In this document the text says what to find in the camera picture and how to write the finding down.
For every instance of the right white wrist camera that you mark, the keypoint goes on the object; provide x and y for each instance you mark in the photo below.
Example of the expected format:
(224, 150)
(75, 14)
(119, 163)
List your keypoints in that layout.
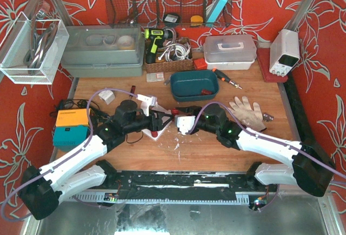
(184, 123)

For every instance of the small metal hardware pieces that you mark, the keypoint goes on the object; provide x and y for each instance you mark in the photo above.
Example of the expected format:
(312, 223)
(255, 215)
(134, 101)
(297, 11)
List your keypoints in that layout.
(267, 117)

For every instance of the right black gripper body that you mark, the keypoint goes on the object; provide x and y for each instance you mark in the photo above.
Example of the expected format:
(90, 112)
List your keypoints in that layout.
(183, 111)

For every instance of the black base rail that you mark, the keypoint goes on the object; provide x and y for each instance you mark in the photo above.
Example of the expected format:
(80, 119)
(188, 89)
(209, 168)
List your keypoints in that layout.
(181, 186)

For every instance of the white clear lidded case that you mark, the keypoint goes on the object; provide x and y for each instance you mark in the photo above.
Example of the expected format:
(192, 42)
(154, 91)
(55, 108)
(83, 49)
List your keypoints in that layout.
(229, 52)

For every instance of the grey plastic storage box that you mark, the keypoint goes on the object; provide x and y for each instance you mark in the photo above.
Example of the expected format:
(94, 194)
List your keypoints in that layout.
(103, 51)

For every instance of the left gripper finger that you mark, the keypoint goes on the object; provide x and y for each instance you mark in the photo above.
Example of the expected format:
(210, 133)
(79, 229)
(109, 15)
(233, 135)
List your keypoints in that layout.
(164, 123)
(161, 115)

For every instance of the woven brown basket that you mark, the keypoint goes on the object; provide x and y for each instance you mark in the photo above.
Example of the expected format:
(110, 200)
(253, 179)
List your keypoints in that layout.
(170, 66)

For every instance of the white peg base plate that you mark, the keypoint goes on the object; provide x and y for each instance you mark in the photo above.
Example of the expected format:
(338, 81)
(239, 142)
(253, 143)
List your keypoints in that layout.
(148, 132)

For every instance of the white work glove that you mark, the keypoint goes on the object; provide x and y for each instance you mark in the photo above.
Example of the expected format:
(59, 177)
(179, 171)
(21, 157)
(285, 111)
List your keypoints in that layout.
(249, 115)

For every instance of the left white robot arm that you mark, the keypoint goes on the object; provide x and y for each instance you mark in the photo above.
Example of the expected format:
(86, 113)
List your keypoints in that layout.
(45, 188)

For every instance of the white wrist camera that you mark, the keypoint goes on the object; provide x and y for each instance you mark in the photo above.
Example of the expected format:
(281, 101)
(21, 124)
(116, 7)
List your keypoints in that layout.
(146, 103)
(184, 123)

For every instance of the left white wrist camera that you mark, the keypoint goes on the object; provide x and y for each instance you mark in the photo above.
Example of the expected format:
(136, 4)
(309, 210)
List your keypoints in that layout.
(146, 103)

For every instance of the orange teal device box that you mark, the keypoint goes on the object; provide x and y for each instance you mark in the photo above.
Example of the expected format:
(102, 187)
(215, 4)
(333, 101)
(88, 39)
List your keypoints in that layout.
(71, 129)

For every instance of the yellow tape measure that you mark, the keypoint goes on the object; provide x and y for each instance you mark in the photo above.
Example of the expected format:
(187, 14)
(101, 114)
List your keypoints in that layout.
(196, 21)

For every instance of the red flat case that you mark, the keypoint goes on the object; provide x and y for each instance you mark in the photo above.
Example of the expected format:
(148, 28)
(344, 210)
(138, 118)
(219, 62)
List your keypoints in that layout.
(263, 57)

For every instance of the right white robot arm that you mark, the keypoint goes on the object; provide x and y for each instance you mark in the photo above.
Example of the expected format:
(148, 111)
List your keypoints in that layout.
(304, 164)

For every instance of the black cable duct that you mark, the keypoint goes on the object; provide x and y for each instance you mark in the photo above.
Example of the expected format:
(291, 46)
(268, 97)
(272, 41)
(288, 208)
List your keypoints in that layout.
(300, 119)

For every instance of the small orange red box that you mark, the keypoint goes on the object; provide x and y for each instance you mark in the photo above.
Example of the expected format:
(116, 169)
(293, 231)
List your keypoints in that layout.
(200, 64)

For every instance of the white power supply unit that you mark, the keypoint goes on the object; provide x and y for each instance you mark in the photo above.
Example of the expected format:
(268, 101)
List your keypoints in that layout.
(284, 53)

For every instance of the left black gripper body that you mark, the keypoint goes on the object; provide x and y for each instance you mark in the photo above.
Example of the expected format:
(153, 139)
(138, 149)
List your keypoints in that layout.
(157, 122)

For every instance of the dark green plastic tray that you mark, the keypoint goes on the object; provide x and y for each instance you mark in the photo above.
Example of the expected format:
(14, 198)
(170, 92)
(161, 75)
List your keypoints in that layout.
(186, 86)

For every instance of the red spring front tray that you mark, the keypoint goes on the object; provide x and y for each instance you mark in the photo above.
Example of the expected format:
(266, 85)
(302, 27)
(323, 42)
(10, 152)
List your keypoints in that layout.
(206, 92)

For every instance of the red large spring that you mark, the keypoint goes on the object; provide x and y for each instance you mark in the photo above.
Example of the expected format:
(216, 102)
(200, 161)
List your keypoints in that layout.
(154, 134)

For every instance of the small white cube block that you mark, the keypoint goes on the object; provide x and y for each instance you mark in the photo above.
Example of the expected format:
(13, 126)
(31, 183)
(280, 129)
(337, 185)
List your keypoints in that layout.
(107, 96)

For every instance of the green black cordless drill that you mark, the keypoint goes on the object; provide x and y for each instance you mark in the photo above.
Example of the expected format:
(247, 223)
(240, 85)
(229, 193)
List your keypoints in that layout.
(156, 38)

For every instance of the clear acrylic side bin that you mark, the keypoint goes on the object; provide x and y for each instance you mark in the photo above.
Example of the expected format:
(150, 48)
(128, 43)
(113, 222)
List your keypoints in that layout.
(33, 54)

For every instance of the metal angle bracket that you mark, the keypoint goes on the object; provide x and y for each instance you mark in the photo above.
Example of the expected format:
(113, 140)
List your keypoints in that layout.
(166, 82)

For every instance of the blue white book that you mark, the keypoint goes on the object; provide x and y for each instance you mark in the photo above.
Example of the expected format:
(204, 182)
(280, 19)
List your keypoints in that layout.
(213, 11)

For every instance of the small clear parts box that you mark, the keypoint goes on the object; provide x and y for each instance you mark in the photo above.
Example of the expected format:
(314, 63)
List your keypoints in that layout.
(155, 77)

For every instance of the black round tape measure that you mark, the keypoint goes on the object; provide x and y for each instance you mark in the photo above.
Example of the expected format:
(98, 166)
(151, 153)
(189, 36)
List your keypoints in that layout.
(171, 20)

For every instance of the orange handled soldering iron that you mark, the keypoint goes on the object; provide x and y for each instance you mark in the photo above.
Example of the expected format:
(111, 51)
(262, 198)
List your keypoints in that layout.
(222, 76)

